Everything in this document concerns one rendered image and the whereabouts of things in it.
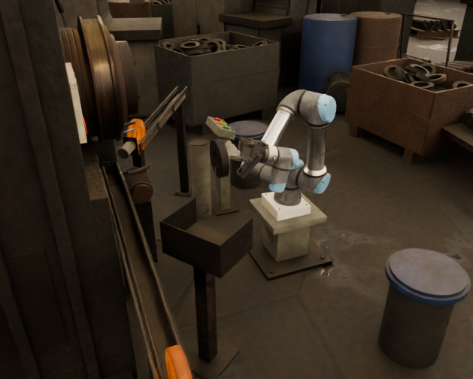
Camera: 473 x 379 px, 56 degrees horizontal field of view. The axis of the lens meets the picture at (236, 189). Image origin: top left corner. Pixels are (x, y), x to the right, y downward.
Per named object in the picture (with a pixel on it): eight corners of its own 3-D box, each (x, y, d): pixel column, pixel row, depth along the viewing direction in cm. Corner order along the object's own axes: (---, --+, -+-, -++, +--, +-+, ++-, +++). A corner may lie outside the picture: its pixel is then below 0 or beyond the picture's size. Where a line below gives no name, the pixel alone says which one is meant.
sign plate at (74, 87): (80, 144, 131) (69, 83, 123) (74, 116, 153) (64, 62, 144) (88, 142, 132) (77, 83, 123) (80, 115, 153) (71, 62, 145)
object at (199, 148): (196, 220, 289) (192, 147, 263) (191, 211, 298) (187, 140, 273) (213, 216, 293) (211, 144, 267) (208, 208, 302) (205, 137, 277)
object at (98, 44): (108, 162, 162) (87, 26, 139) (94, 120, 200) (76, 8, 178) (126, 159, 164) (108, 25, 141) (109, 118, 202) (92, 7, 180)
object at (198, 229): (223, 390, 179) (219, 246, 144) (173, 361, 192) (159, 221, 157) (250, 356, 194) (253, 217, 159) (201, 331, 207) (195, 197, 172)
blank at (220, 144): (222, 153, 167) (230, 151, 168) (208, 132, 179) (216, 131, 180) (221, 185, 177) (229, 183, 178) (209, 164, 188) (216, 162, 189)
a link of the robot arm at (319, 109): (305, 179, 240) (309, 85, 206) (331, 187, 232) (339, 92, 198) (295, 191, 232) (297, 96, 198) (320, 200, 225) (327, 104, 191)
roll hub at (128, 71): (128, 125, 169) (119, 49, 155) (117, 103, 191) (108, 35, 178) (144, 123, 170) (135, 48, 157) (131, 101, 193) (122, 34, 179)
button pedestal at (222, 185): (217, 218, 292) (216, 129, 262) (206, 201, 311) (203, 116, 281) (240, 213, 297) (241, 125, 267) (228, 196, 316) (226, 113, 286)
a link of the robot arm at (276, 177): (265, 184, 201) (271, 161, 198) (286, 192, 195) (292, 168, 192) (256, 186, 194) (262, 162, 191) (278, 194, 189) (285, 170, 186)
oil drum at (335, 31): (313, 107, 489) (320, 21, 446) (288, 92, 537) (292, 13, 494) (359, 101, 508) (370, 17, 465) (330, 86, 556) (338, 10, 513)
